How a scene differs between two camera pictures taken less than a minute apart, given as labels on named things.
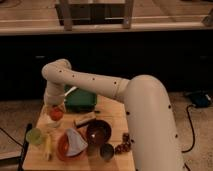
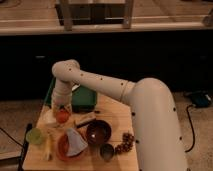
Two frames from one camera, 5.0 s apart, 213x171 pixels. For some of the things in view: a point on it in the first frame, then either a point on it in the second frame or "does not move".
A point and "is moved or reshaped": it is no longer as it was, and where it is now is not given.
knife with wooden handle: (88, 117) does not move
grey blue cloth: (76, 142) does not move
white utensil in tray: (73, 88) does not move
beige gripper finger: (63, 107) → (70, 109)
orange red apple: (56, 114) is moved or reshaped
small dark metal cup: (107, 151) does not move
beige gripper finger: (48, 110) → (55, 112)
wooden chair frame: (69, 14) does not move
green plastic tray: (79, 100) does not move
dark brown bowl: (98, 132) does not move
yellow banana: (48, 146) does not move
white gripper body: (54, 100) → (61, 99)
